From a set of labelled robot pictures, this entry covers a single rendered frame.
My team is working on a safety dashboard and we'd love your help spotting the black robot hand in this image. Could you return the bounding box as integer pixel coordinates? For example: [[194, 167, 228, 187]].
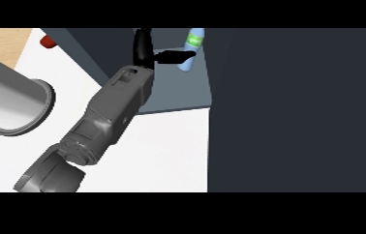
[[132, 27, 198, 70]]

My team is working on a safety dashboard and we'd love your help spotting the blue water bottle green label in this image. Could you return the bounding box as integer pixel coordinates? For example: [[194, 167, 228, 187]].
[[177, 27, 207, 73]]

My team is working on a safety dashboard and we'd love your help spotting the grey cabinet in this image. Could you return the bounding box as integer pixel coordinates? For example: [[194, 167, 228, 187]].
[[39, 27, 213, 116]]

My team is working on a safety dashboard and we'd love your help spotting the dark grey cabinet door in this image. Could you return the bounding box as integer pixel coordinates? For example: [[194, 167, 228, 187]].
[[204, 27, 366, 193]]

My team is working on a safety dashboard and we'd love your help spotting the red object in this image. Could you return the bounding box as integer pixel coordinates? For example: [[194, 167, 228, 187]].
[[39, 34, 59, 49]]

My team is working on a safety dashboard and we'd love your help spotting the pale wooden board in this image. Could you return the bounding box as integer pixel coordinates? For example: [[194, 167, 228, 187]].
[[0, 27, 34, 70]]

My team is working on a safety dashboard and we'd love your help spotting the grey metal pot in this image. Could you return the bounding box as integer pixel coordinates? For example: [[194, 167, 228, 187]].
[[0, 62, 58, 137]]

